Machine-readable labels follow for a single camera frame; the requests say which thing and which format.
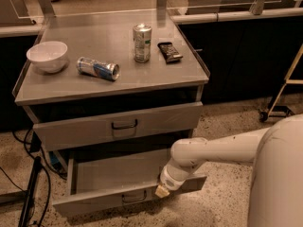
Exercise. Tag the grey top drawer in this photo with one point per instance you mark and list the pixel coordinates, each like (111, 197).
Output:
(73, 133)

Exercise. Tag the grey drawer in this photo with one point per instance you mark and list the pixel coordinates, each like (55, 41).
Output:
(73, 133)
(111, 175)

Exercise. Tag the yellow foam padded gripper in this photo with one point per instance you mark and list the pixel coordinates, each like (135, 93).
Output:
(168, 183)

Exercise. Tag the grey metal drawer cabinet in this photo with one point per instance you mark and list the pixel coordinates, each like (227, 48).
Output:
(108, 37)

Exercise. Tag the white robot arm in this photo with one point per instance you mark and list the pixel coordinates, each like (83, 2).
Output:
(276, 153)

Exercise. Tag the black metal stand leg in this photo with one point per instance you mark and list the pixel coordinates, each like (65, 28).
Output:
(30, 192)

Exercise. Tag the white ceramic bowl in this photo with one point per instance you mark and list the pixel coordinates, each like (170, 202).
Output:
(49, 57)

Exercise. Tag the dark snack bar wrapper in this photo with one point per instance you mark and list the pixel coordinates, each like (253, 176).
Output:
(169, 52)

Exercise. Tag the blue silver lying can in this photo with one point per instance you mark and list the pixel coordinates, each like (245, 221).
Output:
(94, 68)

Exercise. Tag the silver green standing can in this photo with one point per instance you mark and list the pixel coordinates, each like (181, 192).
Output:
(142, 34)

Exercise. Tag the wheeled metal frame cart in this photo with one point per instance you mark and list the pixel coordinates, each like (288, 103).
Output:
(273, 109)

